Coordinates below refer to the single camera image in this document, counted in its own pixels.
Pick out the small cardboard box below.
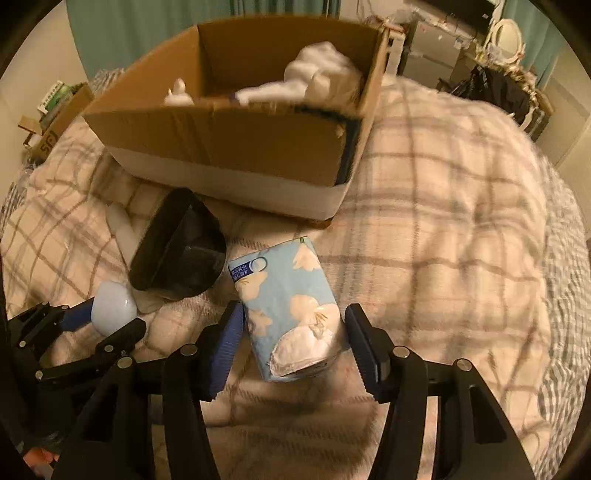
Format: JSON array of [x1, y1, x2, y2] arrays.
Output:
[[18, 83, 95, 160]]

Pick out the white round case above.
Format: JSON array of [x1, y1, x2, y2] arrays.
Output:
[[90, 281, 138, 337]]

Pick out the green curtain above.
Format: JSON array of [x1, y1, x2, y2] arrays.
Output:
[[67, 0, 342, 79], [503, 0, 568, 88]]

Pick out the small white bottle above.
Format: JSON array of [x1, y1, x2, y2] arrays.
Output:
[[164, 78, 197, 107]]

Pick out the green and white books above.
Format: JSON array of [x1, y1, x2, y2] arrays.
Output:
[[37, 80, 77, 116]]

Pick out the grey checkered bedsheet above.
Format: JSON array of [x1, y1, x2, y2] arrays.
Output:
[[531, 152, 591, 480]]

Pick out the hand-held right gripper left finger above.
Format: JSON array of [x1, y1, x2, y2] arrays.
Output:
[[51, 300, 244, 480]]

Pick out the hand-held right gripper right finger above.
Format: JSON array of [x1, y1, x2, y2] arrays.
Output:
[[344, 303, 539, 480]]

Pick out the white cabinet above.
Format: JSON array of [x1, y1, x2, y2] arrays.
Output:
[[406, 18, 481, 84]]

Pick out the blue floral tissue pack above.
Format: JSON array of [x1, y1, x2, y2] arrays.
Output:
[[228, 235, 350, 383]]

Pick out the white oval mirror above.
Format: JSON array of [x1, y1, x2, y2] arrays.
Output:
[[482, 17, 527, 63]]

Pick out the dark clothes pile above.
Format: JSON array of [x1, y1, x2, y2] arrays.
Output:
[[455, 65, 532, 123]]

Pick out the cream plaid blanket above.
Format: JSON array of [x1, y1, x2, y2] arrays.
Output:
[[0, 69, 566, 480]]

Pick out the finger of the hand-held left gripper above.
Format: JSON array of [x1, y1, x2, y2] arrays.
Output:
[[7, 299, 96, 356], [34, 318, 148, 384]]

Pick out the white wooden rail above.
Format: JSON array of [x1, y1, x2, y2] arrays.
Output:
[[383, 28, 409, 77]]

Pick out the black plastic bowl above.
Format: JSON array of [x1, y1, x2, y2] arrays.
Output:
[[128, 187, 227, 302]]

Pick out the white plastic bottle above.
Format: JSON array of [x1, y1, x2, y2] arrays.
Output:
[[105, 203, 139, 271]]

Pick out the large cardboard box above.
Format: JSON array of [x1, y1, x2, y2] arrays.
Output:
[[82, 18, 392, 228]]

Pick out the white cloth in box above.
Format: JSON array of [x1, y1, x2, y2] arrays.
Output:
[[235, 41, 363, 109]]

